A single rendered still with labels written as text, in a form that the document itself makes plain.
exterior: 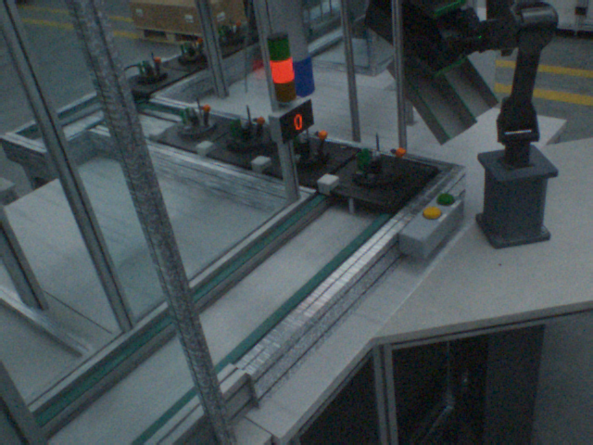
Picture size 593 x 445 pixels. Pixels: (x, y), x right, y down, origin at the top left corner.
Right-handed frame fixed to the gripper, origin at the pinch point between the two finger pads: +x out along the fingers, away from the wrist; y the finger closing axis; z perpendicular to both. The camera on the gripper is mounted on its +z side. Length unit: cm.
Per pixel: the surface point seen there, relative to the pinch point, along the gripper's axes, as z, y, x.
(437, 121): -19.4, 8.9, 2.6
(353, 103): -11.3, 14.8, 28.7
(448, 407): -109, 30, 5
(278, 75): 10, 53, 7
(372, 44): -8, -44, 77
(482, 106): -24.3, -16.2, 6.5
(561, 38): -90, -343, 174
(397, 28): 8.4, 11.8, 7.0
